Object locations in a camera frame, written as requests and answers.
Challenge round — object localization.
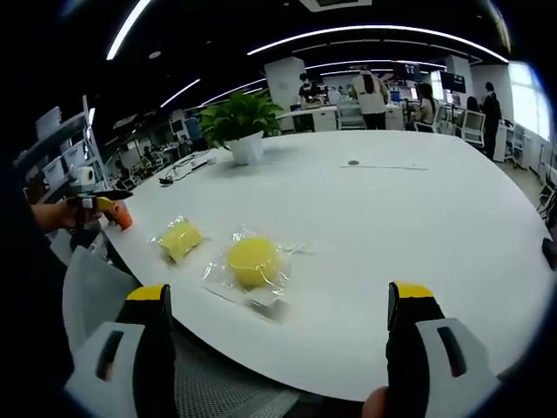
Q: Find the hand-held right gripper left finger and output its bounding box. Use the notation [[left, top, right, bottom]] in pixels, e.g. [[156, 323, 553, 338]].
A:
[[64, 282, 178, 418]]

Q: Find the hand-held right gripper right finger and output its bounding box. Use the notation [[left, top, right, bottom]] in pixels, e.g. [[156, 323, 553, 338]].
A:
[[384, 280, 502, 418]]

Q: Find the square yellow silicone block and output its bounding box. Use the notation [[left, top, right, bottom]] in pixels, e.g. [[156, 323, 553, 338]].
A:
[[149, 214, 211, 265]]

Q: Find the round yellow silicone block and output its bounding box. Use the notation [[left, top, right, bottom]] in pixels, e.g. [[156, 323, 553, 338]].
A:
[[202, 224, 325, 308]]

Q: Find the person's left hand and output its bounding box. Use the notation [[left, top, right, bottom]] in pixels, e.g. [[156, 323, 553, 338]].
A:
[[31, 200, 82, 232]]

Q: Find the person's right hand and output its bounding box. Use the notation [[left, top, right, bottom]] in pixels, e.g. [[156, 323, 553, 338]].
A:
[[362, 385, 392, 418]]

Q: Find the storage shelf with bins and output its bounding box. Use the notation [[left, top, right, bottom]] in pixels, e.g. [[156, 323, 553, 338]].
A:
[[12, 94, 108, 206]]

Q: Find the grey mesh chair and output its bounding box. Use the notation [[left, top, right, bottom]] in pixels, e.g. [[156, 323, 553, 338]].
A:
[[62, 246, 305, 418]]

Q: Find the person's dark clothing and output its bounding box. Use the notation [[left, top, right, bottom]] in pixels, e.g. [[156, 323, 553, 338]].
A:
[[0, 156, 76, 406]]

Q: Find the green potted plant white pot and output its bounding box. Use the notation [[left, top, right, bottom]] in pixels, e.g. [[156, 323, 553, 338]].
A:
[[198, 90, 285, 166]]

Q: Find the black object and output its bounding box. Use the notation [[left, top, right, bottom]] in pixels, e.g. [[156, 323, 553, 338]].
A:
[[540, 238, 557, 272]]

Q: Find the white office chair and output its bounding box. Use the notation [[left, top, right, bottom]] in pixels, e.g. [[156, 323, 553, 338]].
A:
[[454, 108, 487, 148]]

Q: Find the black cable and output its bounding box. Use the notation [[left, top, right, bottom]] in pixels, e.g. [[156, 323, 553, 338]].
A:
[[158, 154, 218, 185]]

